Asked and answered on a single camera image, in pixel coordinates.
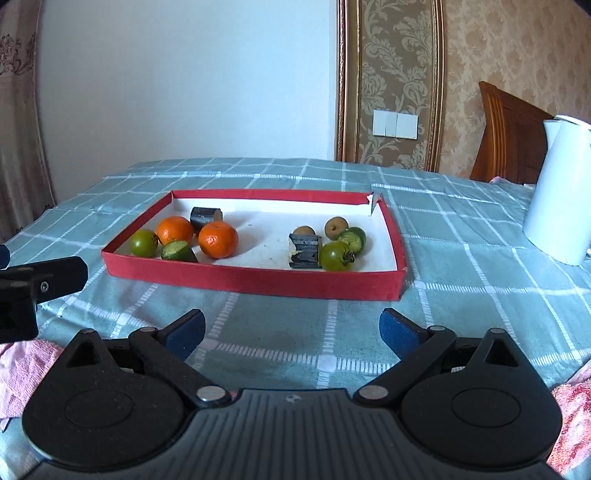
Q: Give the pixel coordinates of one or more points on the brown longan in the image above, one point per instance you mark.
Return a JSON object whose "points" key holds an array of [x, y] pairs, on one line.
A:
{"points": [[333, 227], [304, 230]]}

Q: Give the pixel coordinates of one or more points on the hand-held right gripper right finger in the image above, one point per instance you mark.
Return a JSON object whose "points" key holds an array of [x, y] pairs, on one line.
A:
{"points": [[397, 330]]}

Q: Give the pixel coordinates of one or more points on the pink terry towel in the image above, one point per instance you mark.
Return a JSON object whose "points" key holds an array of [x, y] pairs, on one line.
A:
{"points": [[23, 369]]}

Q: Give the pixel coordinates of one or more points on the red cardboard tray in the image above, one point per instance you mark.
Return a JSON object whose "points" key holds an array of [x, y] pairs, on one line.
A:
{"points": [[277, 281]]}

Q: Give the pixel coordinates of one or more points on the purple eggplant piece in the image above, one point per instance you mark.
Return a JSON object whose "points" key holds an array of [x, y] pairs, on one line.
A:
{"points": [[205, 217], [304, 253]]}

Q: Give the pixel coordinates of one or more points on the teal checkered bedsheet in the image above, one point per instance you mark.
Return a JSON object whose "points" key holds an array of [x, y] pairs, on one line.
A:
{"points": [[461, 300]]}

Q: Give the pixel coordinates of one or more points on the small pink cloth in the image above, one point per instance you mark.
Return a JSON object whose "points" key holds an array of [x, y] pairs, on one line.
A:
{"points": [[497, 179]]}

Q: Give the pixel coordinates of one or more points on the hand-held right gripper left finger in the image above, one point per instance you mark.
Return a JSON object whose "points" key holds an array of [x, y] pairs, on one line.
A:
{"points": [[184, 334]]}

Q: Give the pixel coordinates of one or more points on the green tomato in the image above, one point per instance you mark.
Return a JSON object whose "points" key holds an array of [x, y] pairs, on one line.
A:
{"points": [[143, 243], [336, 256]]}

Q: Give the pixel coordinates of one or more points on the white electric kettle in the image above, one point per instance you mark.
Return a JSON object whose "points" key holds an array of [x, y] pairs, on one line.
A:
{"points": [[558, 207]]}

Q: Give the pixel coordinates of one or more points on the green cucumber piece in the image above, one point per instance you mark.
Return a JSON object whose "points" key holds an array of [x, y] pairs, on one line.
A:
{"points": [[354, 237], [178, 251]]}

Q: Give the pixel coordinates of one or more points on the gold ornate wall frame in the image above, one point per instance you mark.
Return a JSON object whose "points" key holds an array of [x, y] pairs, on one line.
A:
{"points": [[342, 92]]}

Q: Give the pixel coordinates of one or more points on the patterned beige curtain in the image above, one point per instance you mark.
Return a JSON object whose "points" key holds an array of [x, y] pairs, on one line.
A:
{"points": [[23, 138]]}

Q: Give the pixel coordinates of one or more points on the white wall switch panel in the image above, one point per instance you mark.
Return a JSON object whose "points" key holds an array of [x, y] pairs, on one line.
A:
{"points": [[395, 123]]}

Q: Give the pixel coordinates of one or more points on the small orange tangerine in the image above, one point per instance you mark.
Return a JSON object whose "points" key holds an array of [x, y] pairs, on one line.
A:
{"points": [[218, 240], [174, 229]]}

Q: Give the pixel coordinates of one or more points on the wooden headboard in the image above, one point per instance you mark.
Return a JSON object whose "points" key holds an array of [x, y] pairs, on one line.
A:
{"points": [[508, 138]]}

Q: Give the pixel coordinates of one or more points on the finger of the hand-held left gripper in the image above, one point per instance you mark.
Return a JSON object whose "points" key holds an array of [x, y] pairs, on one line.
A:
{"points": [[3, 256], [55, 277]]}

